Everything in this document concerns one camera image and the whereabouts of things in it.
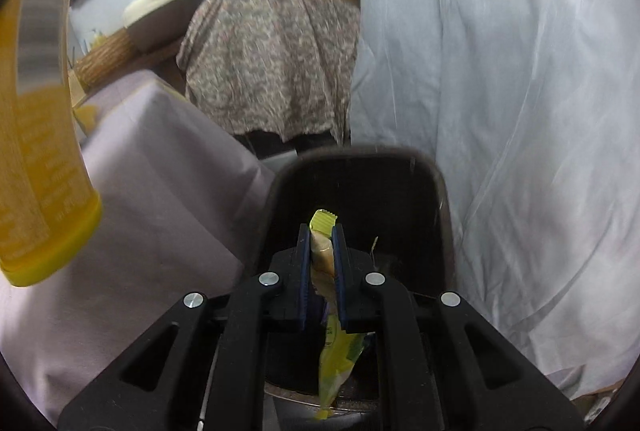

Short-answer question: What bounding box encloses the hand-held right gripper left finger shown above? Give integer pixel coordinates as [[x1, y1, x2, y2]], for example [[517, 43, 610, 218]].
[[57, 223, 314, 431]]

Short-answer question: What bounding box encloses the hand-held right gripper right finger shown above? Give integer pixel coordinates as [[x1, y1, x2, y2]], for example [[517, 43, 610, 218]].
[[332, 223, 586, 431]]

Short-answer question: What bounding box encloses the yellow snack wrapper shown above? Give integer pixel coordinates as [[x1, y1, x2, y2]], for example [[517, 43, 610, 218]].
[[309, 209, 376, 423]]

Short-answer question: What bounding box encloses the black trash bin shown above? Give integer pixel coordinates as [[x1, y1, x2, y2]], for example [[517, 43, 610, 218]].
[[259, 146, 464, 418]]

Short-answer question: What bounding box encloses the yellow plastic bottle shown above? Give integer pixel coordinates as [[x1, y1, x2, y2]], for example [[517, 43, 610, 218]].
[[0, 0, 104, 288]]

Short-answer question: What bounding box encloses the purple tablecloth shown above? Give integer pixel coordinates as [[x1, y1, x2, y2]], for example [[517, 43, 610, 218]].
[[0, 70, 277, 427]]

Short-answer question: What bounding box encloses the floral patterned cloth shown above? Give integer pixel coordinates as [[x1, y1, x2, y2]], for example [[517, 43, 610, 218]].
[[177, 0, 362, 146]]

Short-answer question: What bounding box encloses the white sheet cover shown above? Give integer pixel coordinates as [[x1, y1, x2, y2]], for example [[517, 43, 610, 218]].
[[349, 0, 640, 403]]

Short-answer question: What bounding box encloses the woven wicker basket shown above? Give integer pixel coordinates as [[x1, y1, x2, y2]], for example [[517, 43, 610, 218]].
[[73, 28, 137, 90]]

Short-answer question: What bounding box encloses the brown pot with white lid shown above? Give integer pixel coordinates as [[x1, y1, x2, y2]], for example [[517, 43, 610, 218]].
[[122, 0, 207, 52]]

